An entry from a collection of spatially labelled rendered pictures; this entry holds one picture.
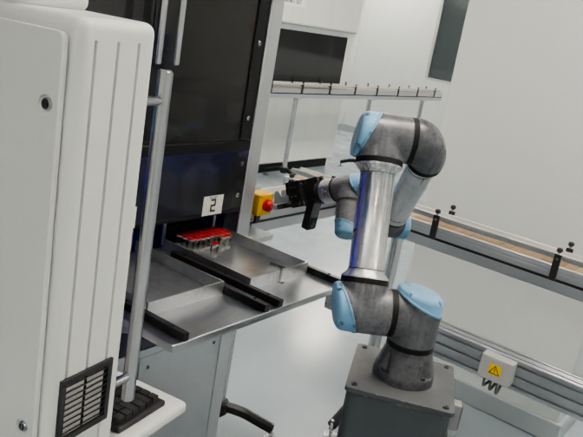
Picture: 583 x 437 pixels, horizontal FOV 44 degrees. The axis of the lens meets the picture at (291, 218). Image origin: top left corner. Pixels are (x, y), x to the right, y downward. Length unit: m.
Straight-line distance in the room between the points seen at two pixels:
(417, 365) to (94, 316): 0.87
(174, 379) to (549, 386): 1.30
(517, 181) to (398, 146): 1.56
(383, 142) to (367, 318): 0.42
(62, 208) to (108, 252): 0.13
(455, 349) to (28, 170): 2.07
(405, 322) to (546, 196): 1.61
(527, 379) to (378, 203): 1.23
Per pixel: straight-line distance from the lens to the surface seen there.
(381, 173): 1.74
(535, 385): 2.77
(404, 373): 1.77
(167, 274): 1.96
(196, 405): 2.47
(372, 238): 1.72
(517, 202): 3.27
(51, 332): 1.14
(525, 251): 2.71
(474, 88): 3.32
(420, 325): 1.73
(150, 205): 1.22
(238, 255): 2.17
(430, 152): 1.78
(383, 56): 11.05
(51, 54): 1.03
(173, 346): 1.59
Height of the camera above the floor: 1.60
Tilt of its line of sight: 16 degrees down
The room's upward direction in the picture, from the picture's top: 10 degrees clockwise
